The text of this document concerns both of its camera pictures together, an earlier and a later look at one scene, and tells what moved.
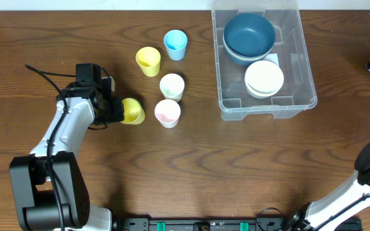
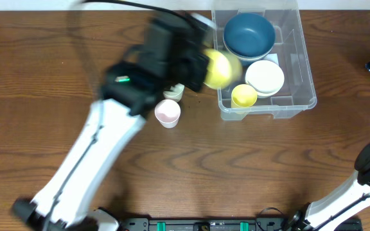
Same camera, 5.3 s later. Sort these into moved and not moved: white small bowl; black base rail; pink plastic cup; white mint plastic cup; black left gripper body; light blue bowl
Moved: black left gripper body
Not moved: black base rail; pink plastic cup; white mint plastic cup; white small bowl; light blue bowl
